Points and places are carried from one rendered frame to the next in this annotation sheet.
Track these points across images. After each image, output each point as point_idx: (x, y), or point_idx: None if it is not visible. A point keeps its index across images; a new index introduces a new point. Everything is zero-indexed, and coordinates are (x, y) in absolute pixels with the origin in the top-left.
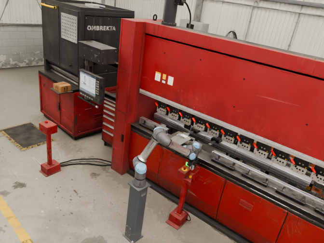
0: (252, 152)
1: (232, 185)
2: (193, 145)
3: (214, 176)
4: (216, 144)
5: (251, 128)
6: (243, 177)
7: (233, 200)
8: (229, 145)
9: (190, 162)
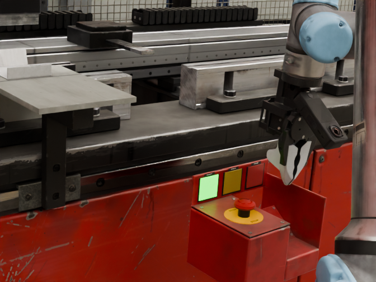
0: (212, 28)
1: (338, 157)
2: (327, 2)
3: (272, 171)
4: (105, 61)
5: None
6: (353, 97)
7: (343, 220)
8: (150, 37)
9: (328, 119)
